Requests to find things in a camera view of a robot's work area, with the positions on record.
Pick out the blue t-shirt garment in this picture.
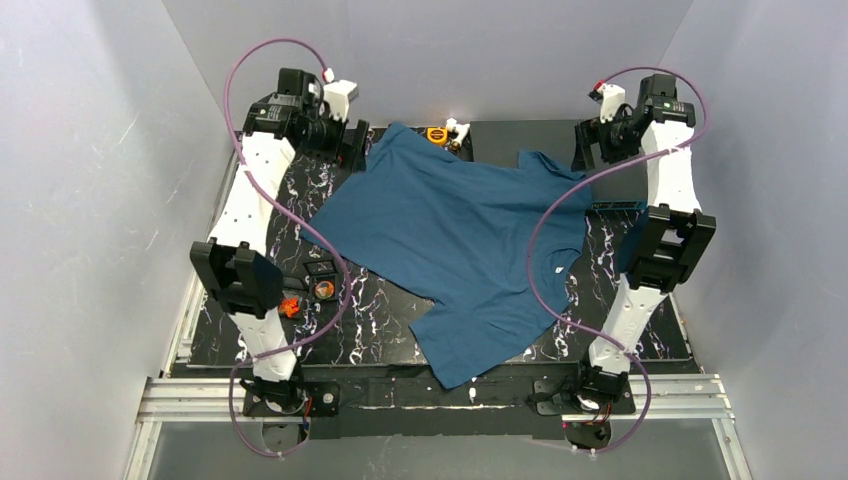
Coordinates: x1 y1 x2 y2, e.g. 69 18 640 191
301 123 592 389

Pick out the round orange pin badge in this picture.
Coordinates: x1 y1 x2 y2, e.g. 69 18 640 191
313 280 336 301

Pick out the red flower brooch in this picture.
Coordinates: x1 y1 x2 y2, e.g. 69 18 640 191
278 297 301 319

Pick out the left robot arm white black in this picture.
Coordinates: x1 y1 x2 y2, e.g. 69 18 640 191
189 68 369 382

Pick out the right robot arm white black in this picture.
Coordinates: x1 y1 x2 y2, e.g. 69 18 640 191
571 72 716 375

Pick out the yellow tape measure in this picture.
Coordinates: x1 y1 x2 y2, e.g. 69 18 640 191
425 127 449 146

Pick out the small white figurine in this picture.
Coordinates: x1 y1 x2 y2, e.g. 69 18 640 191
445 118 470 151

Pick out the black square tray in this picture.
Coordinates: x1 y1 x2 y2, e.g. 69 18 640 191
282 275 308 292
303 259 338 277

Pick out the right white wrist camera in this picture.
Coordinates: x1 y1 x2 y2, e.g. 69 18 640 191
588 81 626 124

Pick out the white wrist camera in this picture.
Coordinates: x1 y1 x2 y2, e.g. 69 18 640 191
322 68 359 123
588 81 626 124

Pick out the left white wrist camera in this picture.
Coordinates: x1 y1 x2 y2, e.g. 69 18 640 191
322 68 359 123

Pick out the dark grey network switch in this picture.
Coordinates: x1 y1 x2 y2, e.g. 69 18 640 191
469 120 647 210

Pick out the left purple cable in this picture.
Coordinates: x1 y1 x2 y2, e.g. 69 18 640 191
223 36 352 460

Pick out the purple cable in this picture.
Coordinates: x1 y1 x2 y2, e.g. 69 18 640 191
223 36 352 460
524 66 709 454

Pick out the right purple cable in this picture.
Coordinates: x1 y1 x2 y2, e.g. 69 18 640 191
524 66 709 454

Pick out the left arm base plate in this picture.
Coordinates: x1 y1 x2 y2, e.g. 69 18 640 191
239 379 341 417

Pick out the aluminium frame rail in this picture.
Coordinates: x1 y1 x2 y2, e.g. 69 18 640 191
125 373 751 479

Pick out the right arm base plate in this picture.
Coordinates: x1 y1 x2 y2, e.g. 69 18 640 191
527 363 636 450

